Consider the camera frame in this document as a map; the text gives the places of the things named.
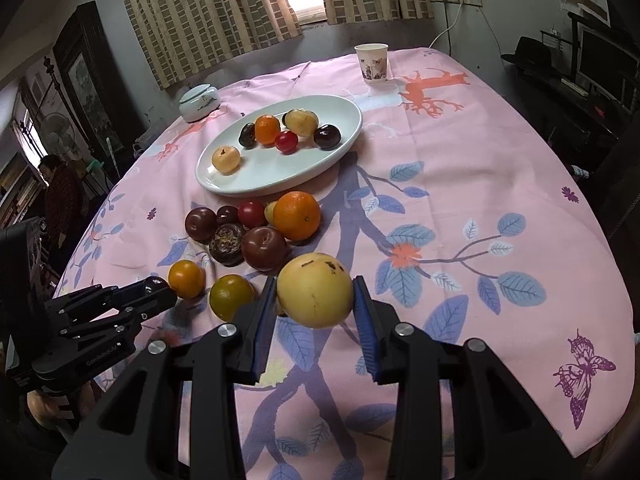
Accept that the person's left hand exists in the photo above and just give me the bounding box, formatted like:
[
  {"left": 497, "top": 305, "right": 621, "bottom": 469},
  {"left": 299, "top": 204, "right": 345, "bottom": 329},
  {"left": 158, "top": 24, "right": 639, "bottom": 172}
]
[{"left": 26, "top": 382, "right": 96, "bottom": 431}]

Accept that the black hat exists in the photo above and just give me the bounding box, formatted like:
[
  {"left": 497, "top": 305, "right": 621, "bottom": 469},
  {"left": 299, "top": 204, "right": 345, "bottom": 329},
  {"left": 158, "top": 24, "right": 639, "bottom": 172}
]
[{"left": 501, "top": 36, "right": 556, "bottom": 68}]

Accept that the dark wooden framed picture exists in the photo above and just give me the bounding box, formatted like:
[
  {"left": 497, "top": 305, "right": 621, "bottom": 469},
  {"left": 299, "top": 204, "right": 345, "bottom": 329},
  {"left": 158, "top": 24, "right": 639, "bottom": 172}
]
[{"left": 52, "top": 1, "right": 126, "bottom": 161}]

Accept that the small yellow-orange citrus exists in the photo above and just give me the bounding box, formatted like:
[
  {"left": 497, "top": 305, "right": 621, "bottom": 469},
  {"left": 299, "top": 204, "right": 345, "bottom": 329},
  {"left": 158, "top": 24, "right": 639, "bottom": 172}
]
[{"left": 167, "top": 259, "right": 206, "bottom": 299}]

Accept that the large dark red plum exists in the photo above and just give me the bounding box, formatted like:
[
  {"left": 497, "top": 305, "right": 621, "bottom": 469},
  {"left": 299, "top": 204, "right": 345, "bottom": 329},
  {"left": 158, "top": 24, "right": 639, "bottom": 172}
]
[{"left": 242, "top": 226, "right": 289, "bottom": 272}]

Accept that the white oval plate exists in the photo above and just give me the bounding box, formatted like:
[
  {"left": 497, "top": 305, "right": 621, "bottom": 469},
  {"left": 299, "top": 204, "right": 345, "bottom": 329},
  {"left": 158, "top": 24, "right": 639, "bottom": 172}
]
[{"left": 195, "top": 95, "right": 363, "bottom": 198}]

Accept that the small spotted yellow pear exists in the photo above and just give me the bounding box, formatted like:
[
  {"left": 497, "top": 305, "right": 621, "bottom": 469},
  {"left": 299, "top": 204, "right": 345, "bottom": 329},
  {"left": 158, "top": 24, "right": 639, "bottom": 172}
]
[{"left": 285, "top": 108, "right": 319, "bottom": 137}]

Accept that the yellow-green round citrus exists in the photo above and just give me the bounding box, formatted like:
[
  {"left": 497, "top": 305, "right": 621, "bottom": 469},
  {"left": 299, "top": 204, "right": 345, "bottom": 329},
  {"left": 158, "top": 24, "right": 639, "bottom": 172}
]
[{"left": 209, "top": 274, "right": 257, "bottom": 322}]

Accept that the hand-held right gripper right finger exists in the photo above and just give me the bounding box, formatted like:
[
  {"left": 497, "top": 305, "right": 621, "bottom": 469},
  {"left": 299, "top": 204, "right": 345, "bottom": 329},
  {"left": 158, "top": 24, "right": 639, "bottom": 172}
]
[{"left": 352, "top": 275, "right": 581, "bottom": 480}]

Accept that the large orange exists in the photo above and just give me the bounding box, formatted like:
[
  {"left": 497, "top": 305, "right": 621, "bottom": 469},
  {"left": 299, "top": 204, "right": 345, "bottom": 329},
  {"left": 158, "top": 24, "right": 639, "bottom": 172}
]
[{"left": 272, "top": 191, "right": 321, "bottom": 241}]

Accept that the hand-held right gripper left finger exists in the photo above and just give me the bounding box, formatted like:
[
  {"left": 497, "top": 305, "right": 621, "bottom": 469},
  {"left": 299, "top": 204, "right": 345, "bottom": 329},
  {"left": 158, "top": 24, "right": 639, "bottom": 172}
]
[{"left": 52, "top": 275, "right": 278, "bottom": 480}]

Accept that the orange mandarin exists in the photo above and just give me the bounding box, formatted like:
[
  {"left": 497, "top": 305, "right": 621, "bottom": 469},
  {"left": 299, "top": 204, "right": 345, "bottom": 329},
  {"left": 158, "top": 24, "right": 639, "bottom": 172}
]
[{"left": 254, "top": 115, "right": 280, "bottom": 145}]

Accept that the dark computer desk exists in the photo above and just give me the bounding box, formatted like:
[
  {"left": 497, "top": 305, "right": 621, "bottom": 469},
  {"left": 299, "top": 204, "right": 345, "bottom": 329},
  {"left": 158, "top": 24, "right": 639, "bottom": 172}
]
[{"left": 500, "top": 55, "right": 640, "bottom": 161}]

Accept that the white pole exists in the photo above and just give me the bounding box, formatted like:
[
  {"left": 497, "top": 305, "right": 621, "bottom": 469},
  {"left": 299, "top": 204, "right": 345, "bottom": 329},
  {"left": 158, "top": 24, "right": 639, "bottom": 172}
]
[{"left": 106, "top": 135, "right": 120, "bottom": 181}]

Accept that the standing fan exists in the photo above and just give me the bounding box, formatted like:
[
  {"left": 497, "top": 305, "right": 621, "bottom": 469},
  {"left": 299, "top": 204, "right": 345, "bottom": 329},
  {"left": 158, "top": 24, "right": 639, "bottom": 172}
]
[{"left": 39, "top": 111, "right": 75, "bottom": 153}]

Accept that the printed paper cup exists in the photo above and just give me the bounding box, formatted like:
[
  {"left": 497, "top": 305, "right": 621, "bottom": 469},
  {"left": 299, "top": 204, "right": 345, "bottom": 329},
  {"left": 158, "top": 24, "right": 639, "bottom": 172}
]
[{"left": 354, "top": 43, "right": 390, "bottom": 84}]

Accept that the pink printed tablecloth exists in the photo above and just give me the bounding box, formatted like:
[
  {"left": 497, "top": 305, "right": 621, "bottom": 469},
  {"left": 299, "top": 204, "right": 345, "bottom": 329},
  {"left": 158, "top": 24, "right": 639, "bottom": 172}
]
[{"left": 52, "top": 47, "right": 636, "bottom": 480}]

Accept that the round yellow pear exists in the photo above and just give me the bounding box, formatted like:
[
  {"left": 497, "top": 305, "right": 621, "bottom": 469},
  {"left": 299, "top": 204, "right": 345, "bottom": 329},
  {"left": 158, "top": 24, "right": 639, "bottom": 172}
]
[
  {"left": 276, "top": 253, "right": 354, "bottom": 330},
  {"left": 212, "top": 145, "right": 242, "bottom": 176}
]

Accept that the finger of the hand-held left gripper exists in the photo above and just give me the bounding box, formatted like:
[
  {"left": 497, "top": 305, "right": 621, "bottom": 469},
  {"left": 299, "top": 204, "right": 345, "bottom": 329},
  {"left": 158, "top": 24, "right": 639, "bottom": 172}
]
[
  {"left": 47, "top": 277, "right": 168, "bottom": 311},
  {"left": 55, "top": 282, "right": 177, "bottom": 346}
]

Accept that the white lidded ceramic jar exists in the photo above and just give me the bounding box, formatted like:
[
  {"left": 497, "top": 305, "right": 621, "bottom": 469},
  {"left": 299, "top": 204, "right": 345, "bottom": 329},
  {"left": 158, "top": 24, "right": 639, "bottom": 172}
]
[{"left": 179, "top": 84, "right": 221, "bottom": 123}]

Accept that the wrinkled dark brown fruit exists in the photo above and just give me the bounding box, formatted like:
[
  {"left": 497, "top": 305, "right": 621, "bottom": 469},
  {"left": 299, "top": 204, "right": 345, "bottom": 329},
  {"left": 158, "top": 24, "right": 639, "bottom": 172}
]
[{"left": 208, "top": 224, "right": 247, "bottom": 267}]

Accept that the white cable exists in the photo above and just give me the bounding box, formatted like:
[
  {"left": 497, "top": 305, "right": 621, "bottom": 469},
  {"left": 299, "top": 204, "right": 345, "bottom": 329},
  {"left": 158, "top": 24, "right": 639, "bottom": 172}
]
[{"left": 427, "top": 2, "right": 463, "bottom": 53}]

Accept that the red tomato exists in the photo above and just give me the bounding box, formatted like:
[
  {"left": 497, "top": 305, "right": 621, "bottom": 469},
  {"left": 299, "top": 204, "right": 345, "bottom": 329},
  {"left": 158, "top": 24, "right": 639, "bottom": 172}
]
[
  {"left": 237, "top": 199, "right": 267, "bottom": 228},
  {"left": 274, "top": 130, "right": 299, "bottom": 155}
]

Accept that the computer monitor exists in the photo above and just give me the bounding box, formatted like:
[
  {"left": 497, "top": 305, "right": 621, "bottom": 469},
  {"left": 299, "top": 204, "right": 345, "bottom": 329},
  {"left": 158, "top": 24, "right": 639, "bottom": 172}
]
[{"left": 577, "top": 27, "right": 628, "bottom": 106}]

